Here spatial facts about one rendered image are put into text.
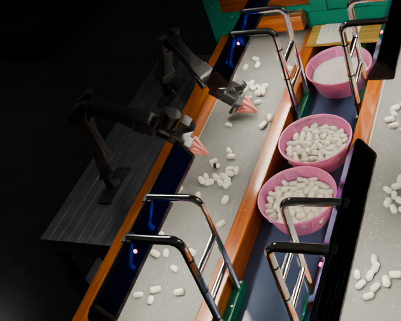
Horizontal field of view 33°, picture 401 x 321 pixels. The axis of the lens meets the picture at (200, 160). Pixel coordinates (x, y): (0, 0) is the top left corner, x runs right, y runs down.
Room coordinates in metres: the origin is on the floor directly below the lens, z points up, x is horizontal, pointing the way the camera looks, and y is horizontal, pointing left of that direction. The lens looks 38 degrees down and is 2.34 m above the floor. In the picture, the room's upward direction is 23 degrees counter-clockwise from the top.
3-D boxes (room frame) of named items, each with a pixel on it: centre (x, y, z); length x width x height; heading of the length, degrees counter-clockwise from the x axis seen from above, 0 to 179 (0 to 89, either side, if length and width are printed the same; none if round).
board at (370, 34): (2.41, -0.78, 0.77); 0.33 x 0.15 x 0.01; 56
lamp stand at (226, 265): (1.39, 0.15, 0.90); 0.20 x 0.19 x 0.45; 146
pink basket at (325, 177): (1.63, -0.25, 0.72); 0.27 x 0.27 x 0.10
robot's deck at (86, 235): (2.28, -0.02, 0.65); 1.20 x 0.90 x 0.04; 144
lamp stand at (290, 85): (2.20, -0.39, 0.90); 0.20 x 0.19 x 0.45; 146
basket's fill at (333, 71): (2.23, -0.66, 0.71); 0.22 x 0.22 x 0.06
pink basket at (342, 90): (2.23, -0.66, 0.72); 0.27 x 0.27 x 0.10
